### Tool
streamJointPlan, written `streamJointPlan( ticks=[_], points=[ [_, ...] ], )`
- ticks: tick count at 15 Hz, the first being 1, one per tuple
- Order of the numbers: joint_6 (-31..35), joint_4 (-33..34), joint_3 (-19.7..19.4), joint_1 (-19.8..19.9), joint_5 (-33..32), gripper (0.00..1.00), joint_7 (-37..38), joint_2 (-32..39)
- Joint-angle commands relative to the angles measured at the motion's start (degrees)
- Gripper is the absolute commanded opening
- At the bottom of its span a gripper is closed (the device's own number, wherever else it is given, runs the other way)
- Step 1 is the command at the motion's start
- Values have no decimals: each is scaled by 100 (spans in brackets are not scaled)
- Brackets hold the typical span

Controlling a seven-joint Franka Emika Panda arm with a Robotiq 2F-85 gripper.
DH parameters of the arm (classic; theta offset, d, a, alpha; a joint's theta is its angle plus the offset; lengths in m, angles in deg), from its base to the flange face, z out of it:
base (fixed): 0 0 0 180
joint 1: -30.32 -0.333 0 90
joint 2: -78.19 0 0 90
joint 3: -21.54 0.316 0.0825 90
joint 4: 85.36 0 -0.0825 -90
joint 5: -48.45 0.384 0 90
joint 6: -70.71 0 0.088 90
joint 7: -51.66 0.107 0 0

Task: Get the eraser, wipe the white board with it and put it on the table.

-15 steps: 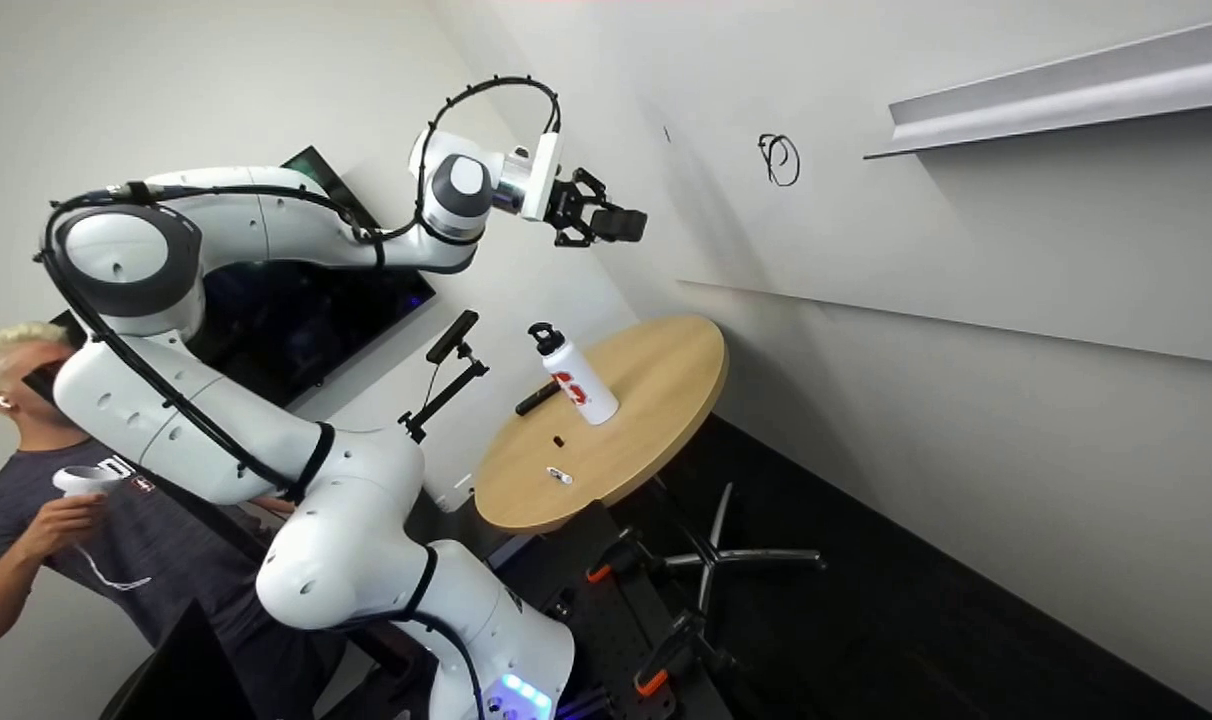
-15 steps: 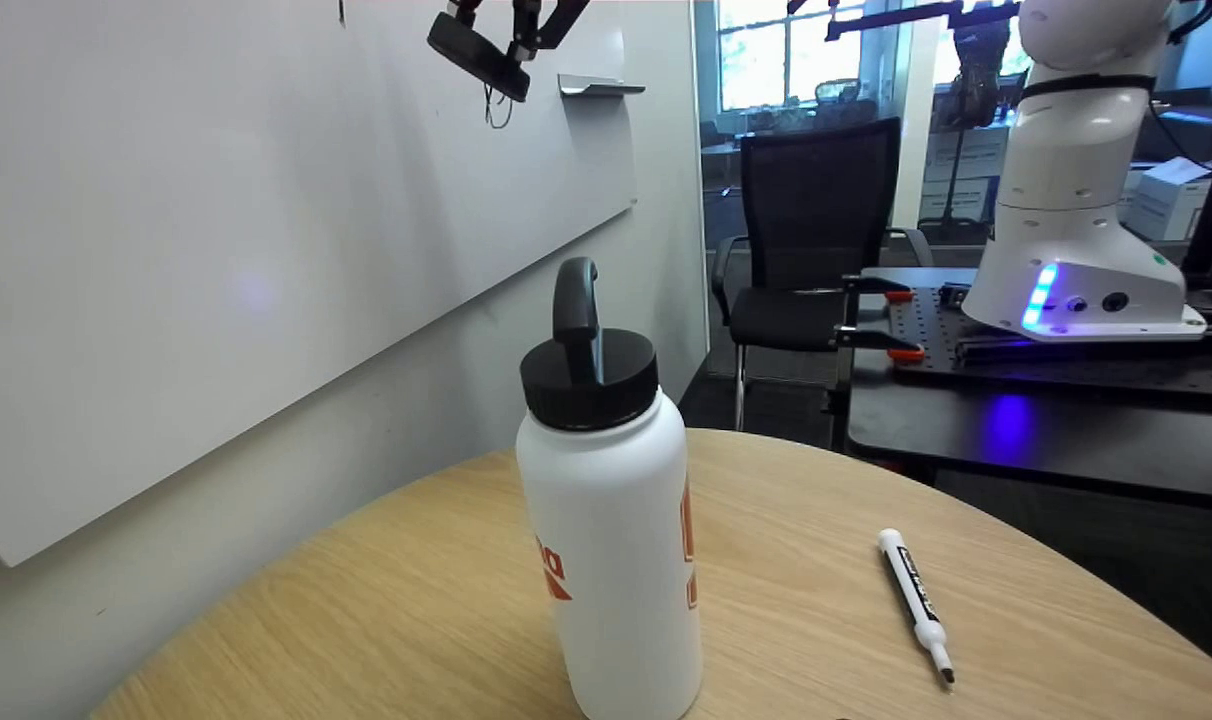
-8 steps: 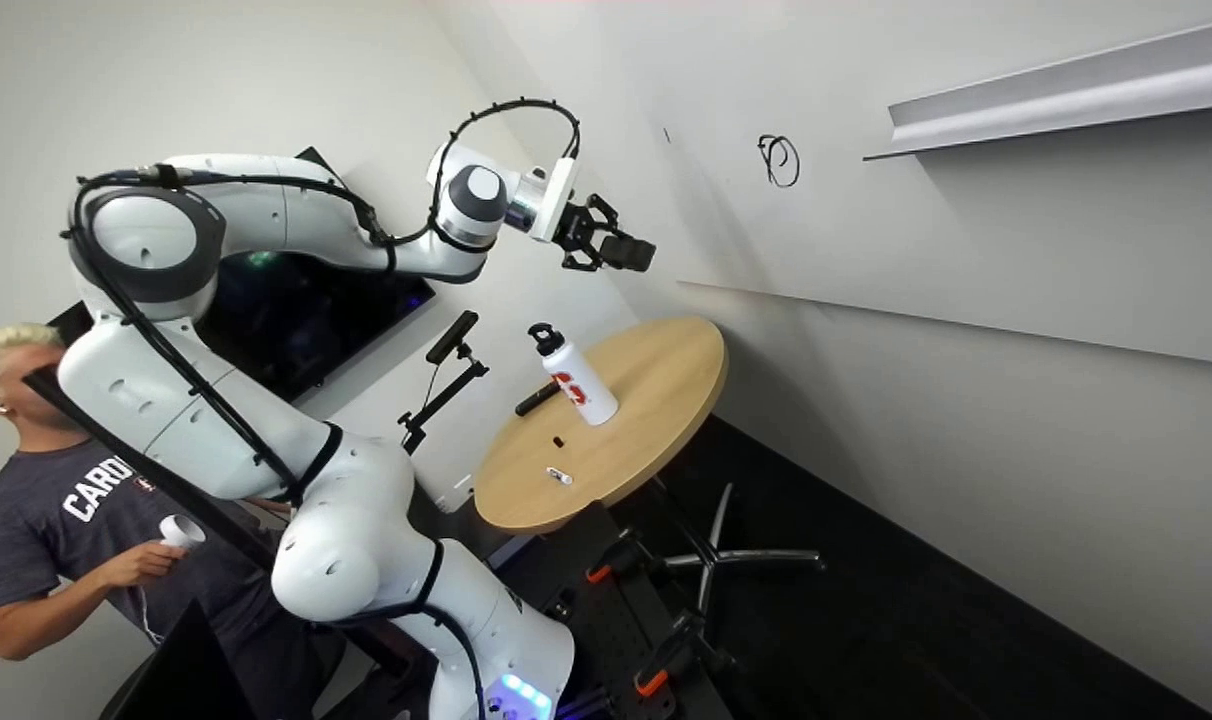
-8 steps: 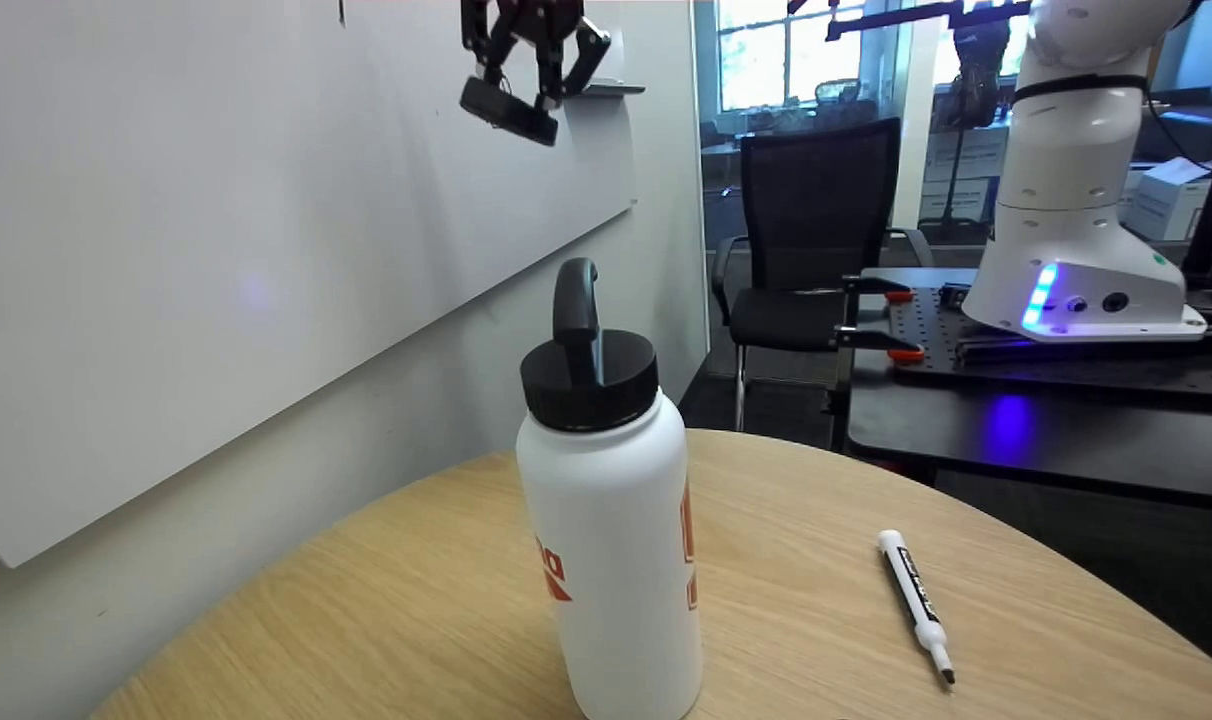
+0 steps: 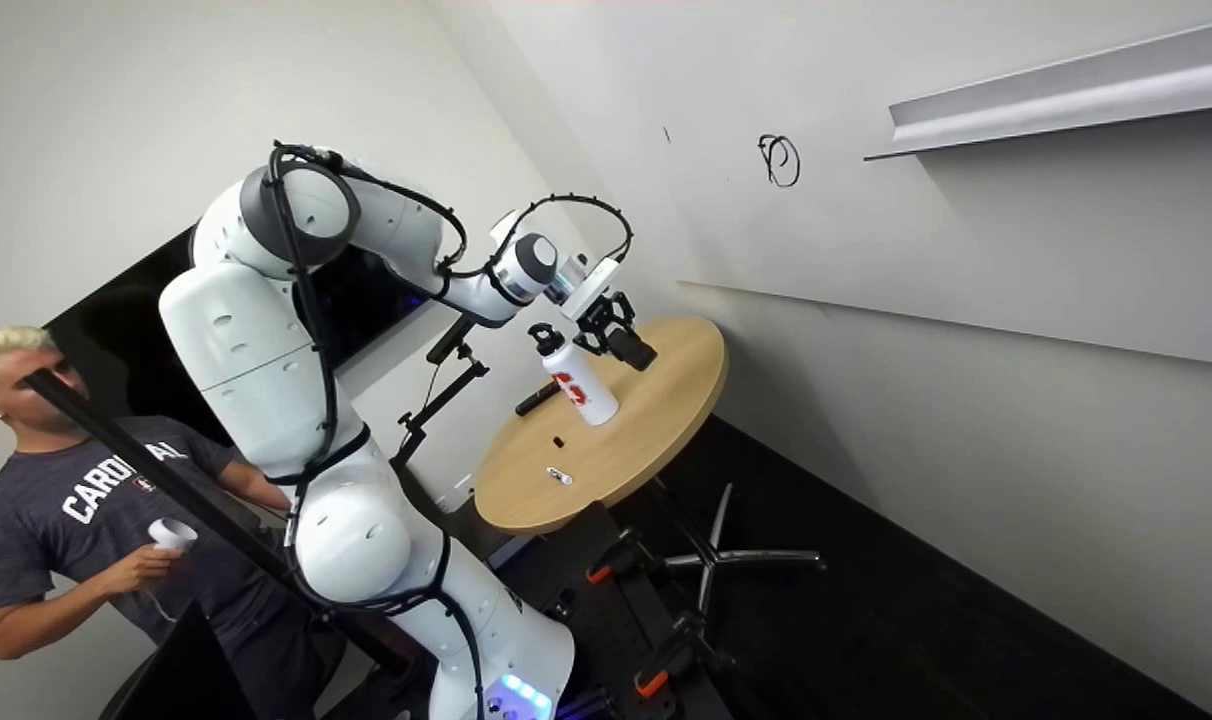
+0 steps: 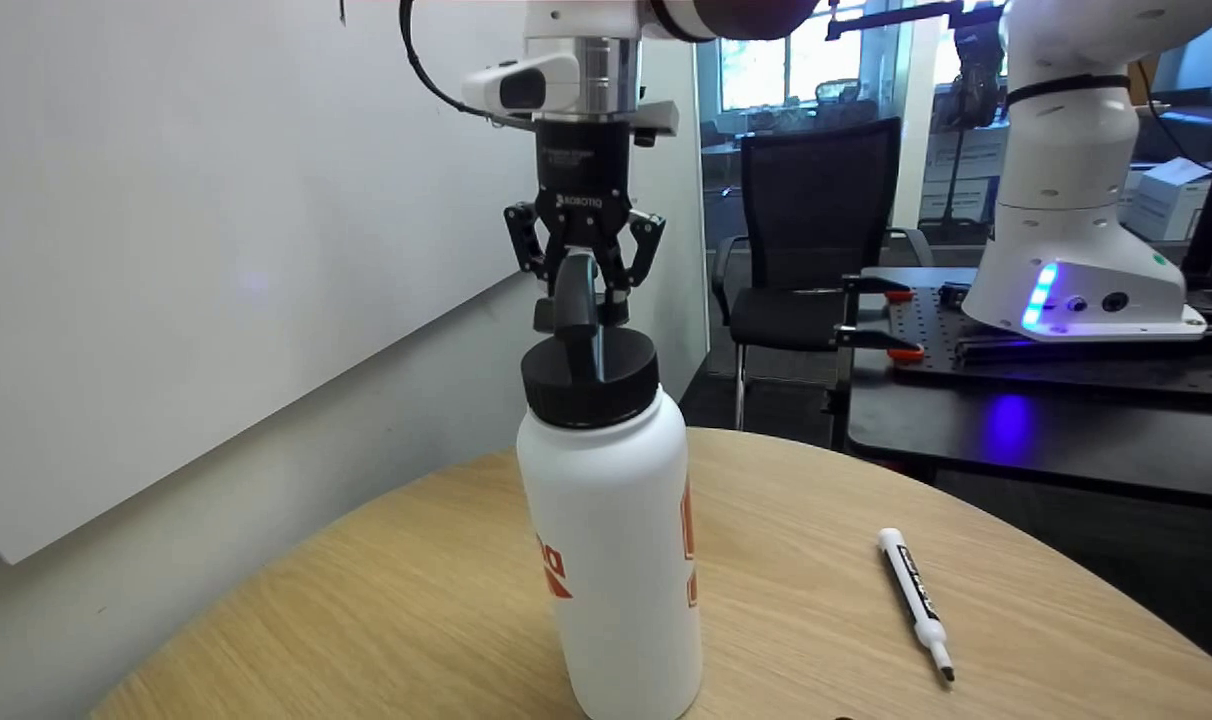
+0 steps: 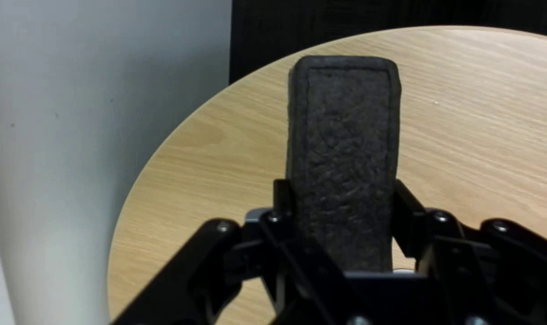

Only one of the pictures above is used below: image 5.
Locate orange black clamp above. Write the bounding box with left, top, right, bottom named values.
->
left=579, top=523, right=638, bottom=587
left=627, top=622, right=697, bottom=702

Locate white whiteboard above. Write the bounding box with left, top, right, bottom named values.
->
left=496, top=0, right=1212, bottom=373

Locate white handheld controller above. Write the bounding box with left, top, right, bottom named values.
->
left=144, top=513, right=204, bottom=555

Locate person in grey t-shirt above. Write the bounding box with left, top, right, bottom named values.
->
left=0, top=320, right=316, bottom=720

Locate black frame bar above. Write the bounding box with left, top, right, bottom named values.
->
left=21, top=366, right=419, bottom=673

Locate black wall monitor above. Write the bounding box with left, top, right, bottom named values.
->
left=39, top=215, right=436, bottom=450

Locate round wooden table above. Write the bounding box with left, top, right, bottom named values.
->
left=474, top=312, right=732, bottom=535

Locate grey metal eraser shelf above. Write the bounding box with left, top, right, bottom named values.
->
left=859, top=10, right=1212, bottom=163

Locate black oblong object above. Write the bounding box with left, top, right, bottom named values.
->
left=512, top=374, right=566, bottom=421

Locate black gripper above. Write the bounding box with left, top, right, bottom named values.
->
left=576, top=287, right=654, bottom=359

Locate white water bottle black lid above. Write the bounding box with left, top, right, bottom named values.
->
left=523, top=316, right=625, bottom=430

